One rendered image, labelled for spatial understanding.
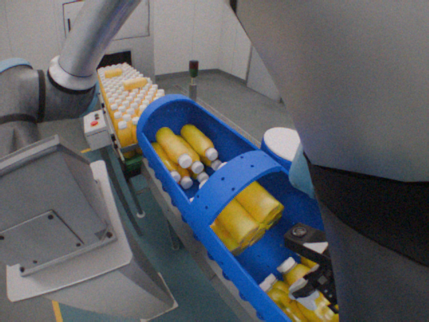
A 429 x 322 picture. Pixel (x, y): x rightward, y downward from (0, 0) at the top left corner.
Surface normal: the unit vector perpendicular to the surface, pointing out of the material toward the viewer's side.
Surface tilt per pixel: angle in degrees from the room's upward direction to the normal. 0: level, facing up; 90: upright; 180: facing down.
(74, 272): 0
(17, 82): 55
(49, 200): 90
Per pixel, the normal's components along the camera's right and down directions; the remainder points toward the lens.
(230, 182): -0.29, -0.52
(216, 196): -0.50, -0.31
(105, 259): 0.08, -0.75
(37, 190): 0.59, 0.57
